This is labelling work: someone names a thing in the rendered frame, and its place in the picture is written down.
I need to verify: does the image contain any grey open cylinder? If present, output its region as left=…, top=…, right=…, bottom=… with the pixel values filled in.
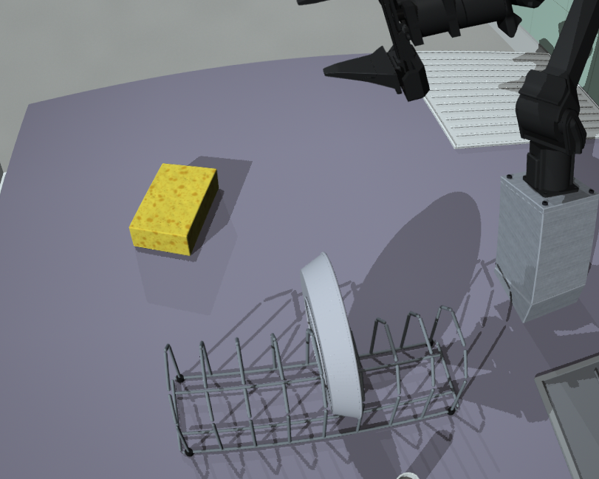
left=397, top=472, right=419, bottom=479

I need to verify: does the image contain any white round plate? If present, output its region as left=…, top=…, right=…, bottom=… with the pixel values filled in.
left=300, top=252, right=363, bottom=419

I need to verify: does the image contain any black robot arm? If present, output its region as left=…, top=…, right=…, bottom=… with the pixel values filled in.
left=462, top=0, right=599, bottom=198

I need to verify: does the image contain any yellow sponge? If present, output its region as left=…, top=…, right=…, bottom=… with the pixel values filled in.
left=129, top=163, right=219, bottom=256

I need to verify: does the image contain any white ribbed draining mat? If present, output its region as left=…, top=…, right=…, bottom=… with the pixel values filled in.
left=417, top=51, right=599, bottom=149

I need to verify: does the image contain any grey wire dish rack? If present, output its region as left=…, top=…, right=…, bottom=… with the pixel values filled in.
left=164, top=306, right=467, bottom=457

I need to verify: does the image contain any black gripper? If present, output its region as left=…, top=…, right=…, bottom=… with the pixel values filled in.
left=323, top=0, right=467, bottom=102

